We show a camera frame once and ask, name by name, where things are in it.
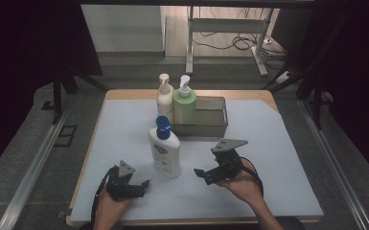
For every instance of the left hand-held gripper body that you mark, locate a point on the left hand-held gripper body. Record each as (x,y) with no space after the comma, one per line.
(119,187)

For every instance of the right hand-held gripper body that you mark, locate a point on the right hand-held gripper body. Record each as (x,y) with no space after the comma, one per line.
(228,164)

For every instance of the white bottle with blue cap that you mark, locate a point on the white bottle with blue cap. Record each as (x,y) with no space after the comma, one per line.
(165,156)

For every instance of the grey mesh metal basket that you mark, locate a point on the grey mesh metal basket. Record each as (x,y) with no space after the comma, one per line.
(211,119)

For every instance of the green pump bottle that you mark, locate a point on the green pump bottle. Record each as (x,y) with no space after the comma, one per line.
(184,108)

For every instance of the cream pump bottle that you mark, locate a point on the cream pump bottle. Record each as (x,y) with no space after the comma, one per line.
(165,103)

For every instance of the person's left hand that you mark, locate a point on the person's left hand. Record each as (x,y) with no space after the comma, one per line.
(108,211)

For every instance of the person's right hand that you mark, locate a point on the person's right hand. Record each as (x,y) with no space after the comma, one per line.
(247,187)

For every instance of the pale blue table mat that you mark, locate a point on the pale blue table mat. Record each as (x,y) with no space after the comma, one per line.
(268,127)

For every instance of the black tripod stand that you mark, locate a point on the black tripod stand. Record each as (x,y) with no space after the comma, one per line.
(316,102)
(57,96)

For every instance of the small black floor plate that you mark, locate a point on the small black floor plate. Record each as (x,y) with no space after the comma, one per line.
(48,105)

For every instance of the white power strip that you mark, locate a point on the white power strip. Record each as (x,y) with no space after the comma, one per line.
(267,41)

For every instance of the dark curtain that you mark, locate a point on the dark curtain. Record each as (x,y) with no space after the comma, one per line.
(357,80)
(19,64)

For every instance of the white panel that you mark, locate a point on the white panel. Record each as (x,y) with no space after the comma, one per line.
(124,28)

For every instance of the black metal crossbar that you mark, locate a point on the black metal crossbar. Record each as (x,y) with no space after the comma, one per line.
(198,3)

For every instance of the aluminium floor rail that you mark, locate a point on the aluminium floor rail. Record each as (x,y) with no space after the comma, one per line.
(35,169)
(335,166)

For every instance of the white metal stand frame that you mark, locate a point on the white metal stand frame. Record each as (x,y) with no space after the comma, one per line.
(226,25)

